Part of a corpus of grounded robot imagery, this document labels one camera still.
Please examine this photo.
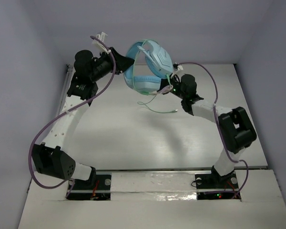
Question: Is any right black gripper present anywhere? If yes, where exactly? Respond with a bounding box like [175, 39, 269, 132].
[150, 73, 186, 100]

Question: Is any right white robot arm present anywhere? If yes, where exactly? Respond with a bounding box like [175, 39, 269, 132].
[160, 74, 257, 187]

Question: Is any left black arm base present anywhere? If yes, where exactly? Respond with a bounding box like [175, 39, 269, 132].
[66, 174, 112, 201]

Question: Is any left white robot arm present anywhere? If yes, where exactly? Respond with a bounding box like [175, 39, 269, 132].
[29, 47, 134, 188]

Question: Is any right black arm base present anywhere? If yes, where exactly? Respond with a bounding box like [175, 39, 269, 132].
[191, 173, 241, 200]

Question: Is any white foam front panel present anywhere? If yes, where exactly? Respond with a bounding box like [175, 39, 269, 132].
[19, 170, 286, 229]

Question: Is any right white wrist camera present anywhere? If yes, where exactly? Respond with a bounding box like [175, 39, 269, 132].
[173, 63, 184, 72]

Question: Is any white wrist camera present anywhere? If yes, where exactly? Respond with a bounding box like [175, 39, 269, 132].
[90, 31, 108, 53]
[173, 63, 184, 72]

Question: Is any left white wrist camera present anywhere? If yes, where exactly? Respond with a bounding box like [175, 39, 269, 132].
[90, 31, 108, 53]

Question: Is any aluminium rail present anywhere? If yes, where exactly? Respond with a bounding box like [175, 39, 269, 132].
[28, 64, 73, 190]

